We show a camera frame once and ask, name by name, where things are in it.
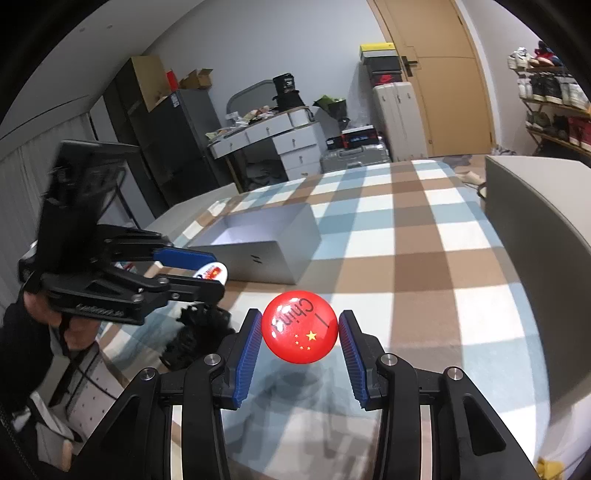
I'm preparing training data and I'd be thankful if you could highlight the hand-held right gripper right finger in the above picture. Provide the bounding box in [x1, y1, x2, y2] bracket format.
[338, 310, 541, 480]

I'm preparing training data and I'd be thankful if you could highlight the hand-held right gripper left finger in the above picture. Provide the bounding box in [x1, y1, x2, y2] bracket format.
[58, 308, 264, 480]

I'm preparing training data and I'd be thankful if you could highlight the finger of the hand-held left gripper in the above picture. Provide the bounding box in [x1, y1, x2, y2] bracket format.
[108, 272, 226, 315]
[95, 224, 218, 273]

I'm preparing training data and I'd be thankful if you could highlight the white round badge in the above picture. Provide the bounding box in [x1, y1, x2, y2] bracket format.
[194, 261, 228, 281]

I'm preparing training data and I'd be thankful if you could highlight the black braided cord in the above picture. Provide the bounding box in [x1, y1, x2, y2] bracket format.
[178, 302, 236, 344]

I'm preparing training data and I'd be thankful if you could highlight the red round badge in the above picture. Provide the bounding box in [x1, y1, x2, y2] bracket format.
[261, 291, 339, 364]

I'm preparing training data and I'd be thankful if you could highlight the silver grey box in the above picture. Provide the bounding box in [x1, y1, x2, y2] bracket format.
[185, 203, 322, 285]

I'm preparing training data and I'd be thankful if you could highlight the person's left forearm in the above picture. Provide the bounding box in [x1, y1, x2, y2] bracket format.
[0, 298, 65, 411]

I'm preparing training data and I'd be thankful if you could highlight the person's left hand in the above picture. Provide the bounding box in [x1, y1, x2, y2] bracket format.
[23, 291, 102, 358]

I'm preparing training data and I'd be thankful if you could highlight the grey cloth heap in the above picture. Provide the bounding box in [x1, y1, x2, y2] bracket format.
[245, 159, 288, 191]

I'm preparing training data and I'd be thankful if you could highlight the dark grey cabinet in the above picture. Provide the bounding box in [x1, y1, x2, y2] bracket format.
[104, 88, 227, 217]

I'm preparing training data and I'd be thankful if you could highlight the white perforated panel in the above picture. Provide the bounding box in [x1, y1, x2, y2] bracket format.
[32, 342, 137, 444]

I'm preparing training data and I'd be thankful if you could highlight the large brown cardboard box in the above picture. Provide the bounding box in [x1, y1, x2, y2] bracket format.
[115, 55, 174, 114]

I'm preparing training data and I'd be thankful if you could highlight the white desk with drawers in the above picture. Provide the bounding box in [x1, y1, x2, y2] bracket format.
[207, 107, 329, 192]

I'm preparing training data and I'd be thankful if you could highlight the desk clutter pile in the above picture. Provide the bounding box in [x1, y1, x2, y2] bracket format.
[226, 105, 279, 127]

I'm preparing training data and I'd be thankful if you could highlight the open small cardboard box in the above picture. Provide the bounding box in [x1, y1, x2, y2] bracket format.
[179, 68, 214, 90]

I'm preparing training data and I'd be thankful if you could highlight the arched grey mirror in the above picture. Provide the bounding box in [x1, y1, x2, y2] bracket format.
[226, 79, 278, 121]

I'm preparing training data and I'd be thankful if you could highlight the black paper bag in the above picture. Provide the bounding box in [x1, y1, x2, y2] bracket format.
[272, 73, 305, 112]

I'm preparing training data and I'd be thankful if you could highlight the grey bedside cabinet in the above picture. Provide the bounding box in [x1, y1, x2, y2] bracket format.
[484, 155, 591, 409]

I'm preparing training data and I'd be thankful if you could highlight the silver suitcase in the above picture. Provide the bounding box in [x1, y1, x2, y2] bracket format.
[320, 143, 392, 175]

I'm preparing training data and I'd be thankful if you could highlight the black printed box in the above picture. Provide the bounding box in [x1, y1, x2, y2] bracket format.
[342, 126, 380, 149]

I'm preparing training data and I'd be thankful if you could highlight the yellow cloth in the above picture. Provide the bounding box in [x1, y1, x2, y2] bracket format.
[536, 456, 578, 480]

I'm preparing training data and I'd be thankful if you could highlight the white suitcase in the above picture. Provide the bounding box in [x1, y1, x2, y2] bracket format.
[372, 79, 428, 162]

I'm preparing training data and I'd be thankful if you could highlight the black and red shoe box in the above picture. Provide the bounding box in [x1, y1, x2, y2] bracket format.
[368, 71, 407, 86]

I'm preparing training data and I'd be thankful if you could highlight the wooden door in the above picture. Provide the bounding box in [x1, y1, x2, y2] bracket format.
[373, 0, 494, 161]

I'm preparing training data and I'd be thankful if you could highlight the yellow lid shoe box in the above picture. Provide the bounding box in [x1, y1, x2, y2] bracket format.
[359, 43, 398, 65]

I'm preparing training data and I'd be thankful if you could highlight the wooden shoe rack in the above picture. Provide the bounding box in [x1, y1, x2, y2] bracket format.
[508, 44, 591, 158]

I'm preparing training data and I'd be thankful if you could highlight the collection of shoes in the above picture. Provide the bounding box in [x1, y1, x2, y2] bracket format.
[508, 41, 591, 151]

